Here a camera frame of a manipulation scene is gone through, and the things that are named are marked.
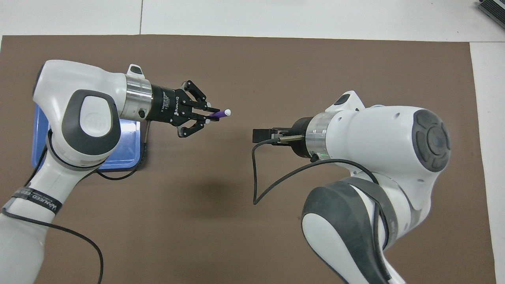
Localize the blue plastic tray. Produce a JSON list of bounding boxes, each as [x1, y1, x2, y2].
[[32, 103, 142, 171]]

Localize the purple marker pen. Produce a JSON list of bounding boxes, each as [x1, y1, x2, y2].
[[205, 109, 232, 121]]

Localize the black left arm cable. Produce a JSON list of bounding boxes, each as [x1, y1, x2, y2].
[[0, 118, 152, 284]]

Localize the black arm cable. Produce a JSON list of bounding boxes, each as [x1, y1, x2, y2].
[[252, 134, 392, 253], [0, 118, 152, 284]]

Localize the brown table mat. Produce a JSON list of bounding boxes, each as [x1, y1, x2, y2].
[[0, 35, 497, 284]]

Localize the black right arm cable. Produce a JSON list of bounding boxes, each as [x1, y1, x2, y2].
[[252, 134, 392, 253]]

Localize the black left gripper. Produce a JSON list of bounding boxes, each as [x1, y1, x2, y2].
[[150, 80, 220, 138]]

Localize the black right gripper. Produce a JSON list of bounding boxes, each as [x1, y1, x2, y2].
[[252, 116, 312, 158]]

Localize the grey ribbed device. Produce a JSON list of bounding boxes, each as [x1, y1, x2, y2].
[[477, 0, 505, 28]]

